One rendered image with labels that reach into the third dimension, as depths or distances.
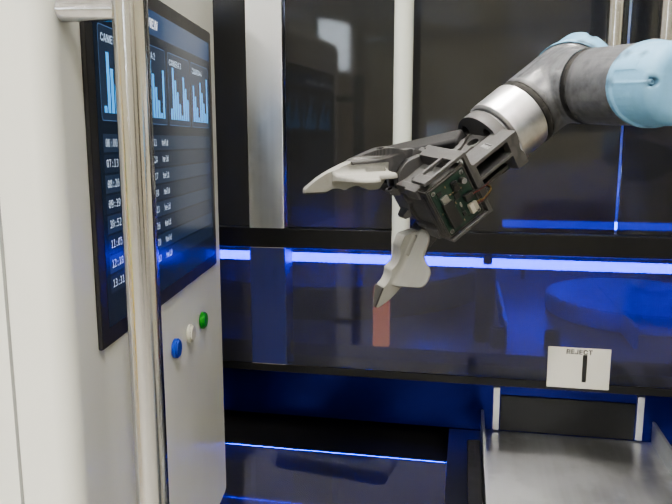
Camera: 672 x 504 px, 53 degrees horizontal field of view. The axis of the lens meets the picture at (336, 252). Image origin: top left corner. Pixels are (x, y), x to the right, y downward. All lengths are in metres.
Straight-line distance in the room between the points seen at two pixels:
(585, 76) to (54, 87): 0.47
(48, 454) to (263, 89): 0.62
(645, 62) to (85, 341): 0.52
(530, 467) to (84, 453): 0.66
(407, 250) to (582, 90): 0.23
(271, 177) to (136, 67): 0.53
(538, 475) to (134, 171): 0.72
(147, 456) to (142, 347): 0.09
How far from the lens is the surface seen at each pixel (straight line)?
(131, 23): 0.51
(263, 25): 1.03
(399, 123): 0.90
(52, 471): 0.58
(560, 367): 1.03
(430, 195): 0.64
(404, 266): 0.70
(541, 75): 0.74
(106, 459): 0.62
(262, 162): 1.02
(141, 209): 0.51
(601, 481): 1.04
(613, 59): 0.69
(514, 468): 1.03
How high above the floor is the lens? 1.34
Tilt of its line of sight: 9 degrees down
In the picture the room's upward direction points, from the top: straight up
